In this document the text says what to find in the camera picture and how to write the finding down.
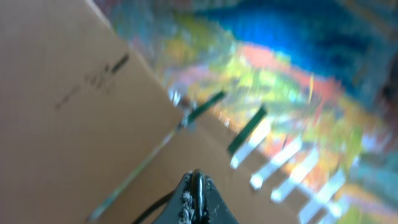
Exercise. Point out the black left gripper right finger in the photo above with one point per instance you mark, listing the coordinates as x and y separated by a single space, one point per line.
215 210

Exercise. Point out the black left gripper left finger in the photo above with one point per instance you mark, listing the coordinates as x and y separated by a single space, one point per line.
180 208

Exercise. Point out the brown cardboard board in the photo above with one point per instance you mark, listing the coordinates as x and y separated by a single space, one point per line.
80 111

